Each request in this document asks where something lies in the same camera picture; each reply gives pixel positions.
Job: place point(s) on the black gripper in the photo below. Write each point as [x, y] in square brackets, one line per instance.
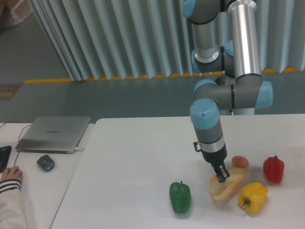
[216, 159]

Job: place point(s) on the triangular toasted bread slice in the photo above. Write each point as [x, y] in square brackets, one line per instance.
[221, 191]

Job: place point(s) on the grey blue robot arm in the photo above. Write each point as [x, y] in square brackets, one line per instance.
[241, 62]

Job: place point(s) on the white striped sleeve forearm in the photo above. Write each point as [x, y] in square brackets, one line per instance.
[12, 207]

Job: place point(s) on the person's hand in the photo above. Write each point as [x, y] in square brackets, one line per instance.
[11, 178]

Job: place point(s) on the brown egg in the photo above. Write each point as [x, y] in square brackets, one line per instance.
[240, 162]

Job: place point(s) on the yellow bell pepper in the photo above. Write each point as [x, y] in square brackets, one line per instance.
[252, 197]

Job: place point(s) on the green bell pepper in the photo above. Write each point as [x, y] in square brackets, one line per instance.
[180, 197]

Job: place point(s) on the red bell pepper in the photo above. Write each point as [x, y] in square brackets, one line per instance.
[273, 169]

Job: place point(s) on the silver closed laptop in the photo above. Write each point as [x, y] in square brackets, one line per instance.
[54, 134]

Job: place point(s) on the white folding partition screen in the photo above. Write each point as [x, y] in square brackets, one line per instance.
[122, 38]

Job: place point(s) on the black keyboard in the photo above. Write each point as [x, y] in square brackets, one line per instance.
[4, 157]

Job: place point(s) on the cardboard box in plastic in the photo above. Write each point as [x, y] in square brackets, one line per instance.
[13, 12]

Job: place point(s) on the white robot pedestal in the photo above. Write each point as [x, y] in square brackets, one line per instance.
[225, 79]

